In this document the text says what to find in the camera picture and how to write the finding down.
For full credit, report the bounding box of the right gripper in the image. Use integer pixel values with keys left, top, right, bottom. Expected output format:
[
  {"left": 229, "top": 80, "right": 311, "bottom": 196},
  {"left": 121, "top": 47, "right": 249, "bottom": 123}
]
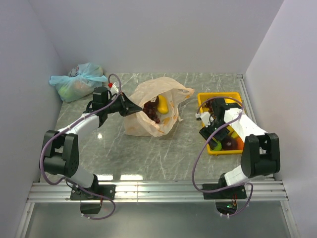
[{"left": 199, "top": 119, "right": 230, "bottom": 150}]

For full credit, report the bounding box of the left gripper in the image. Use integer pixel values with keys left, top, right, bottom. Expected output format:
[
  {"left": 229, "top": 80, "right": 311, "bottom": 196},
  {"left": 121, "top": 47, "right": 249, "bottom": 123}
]
[{"left": 105, "top": 92, "right": 143, "bottom": 117}]

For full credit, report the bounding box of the green fake apple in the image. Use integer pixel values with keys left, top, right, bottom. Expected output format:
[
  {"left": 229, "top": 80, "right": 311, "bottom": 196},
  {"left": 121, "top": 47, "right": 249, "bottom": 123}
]
[{"left": 213, "top": 141, "right": 222, "bottom": 151}]

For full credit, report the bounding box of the orange translucent plastic bag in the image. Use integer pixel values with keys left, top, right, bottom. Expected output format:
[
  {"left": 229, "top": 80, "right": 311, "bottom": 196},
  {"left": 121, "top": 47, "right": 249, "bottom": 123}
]
[{"left": 124, "top": 76, "right": 194, "bottom": 137}]

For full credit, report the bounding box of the red grape bunch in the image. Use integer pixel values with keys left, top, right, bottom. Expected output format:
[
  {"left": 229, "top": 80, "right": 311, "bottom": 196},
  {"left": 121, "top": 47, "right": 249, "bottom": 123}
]
[
  {"left": 143, "top": 96, "right": 160, "bottom": 123},
  {"left": 203, "top": 98, "right": 214, "bottom": 114}
]

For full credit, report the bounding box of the yellow fake mango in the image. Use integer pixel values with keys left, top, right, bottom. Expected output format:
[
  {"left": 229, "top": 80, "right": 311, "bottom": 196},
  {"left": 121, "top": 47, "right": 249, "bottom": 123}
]
[{"left": 157, "top": 95, "right": 169, "bottom": 115}]

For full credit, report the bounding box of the yellow fake banana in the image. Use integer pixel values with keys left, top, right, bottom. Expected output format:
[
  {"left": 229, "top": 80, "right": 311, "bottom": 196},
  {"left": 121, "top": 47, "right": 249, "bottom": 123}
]
[{"left": 227, "top": 126, "right": 239, "bottom": 139}]

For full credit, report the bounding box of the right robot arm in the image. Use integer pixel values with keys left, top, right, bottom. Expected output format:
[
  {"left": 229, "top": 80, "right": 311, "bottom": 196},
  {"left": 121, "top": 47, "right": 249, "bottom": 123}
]
[{"left": 195, "top": 96, "right": 280, "bottom": 198}]

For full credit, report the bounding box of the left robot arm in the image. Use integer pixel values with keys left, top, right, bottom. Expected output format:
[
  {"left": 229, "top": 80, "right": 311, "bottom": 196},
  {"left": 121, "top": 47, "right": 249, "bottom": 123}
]
[{"left": 39, "top": 86, "right": 142, "bottom": 199}]

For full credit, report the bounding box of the orange fake fruit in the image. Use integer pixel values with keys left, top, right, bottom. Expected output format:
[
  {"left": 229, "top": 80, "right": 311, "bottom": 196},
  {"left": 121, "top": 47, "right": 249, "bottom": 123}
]
[{"left": 235, "top": 137, "right": 244, "bottom": 150}]

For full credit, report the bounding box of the blue tied plastic bag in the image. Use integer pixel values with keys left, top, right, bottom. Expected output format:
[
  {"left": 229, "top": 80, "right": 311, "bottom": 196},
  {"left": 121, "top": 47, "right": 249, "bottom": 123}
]
[{"left": 49, "top": 62, "right": 107, "bottom": 102}]

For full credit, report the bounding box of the dark red mangosteen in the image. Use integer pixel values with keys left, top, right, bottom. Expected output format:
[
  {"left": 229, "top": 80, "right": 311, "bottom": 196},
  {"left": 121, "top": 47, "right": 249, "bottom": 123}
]
[{"left": 221, "top": 136, "right": 237, "bottom": 151}]

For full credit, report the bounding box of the yellow plastic tray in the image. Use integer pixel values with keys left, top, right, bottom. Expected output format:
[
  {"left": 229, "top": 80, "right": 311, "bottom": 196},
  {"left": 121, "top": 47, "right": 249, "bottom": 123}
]
[{"left": 197, "top": 92, "right": 243, "bottom": 156}]

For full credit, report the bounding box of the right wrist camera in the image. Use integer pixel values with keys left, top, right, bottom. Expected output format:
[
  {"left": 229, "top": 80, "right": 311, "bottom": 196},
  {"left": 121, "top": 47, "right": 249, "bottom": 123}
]
[{"left": 195, "top": 112, "right": 214, "bottom": 127}]

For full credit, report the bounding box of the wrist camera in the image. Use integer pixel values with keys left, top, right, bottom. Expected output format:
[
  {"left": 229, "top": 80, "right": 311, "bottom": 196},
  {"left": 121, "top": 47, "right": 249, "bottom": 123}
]
[
  {"left": 195, "top": 112, "right": 214, "bottom": 127},
  {"left": 108, "top": 82, "right": 119, "bottom": 96}
]

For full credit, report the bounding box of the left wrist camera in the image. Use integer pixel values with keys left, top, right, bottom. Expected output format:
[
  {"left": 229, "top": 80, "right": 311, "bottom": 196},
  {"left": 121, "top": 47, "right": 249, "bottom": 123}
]
[{"left": 108, "top": 82, "right": 119, "bottom": 96}]

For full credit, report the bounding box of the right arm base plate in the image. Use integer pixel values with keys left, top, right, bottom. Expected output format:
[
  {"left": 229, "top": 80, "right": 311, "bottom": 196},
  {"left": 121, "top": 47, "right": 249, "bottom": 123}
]
[{"left": 202, "top": 183, "right": 247, "bottom": 200}]

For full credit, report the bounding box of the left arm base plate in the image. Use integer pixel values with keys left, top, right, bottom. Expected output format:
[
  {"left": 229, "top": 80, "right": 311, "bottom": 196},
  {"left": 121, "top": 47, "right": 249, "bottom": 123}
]
[{"left": 70, "top": 184, "right": 116, "bottom": 201}]

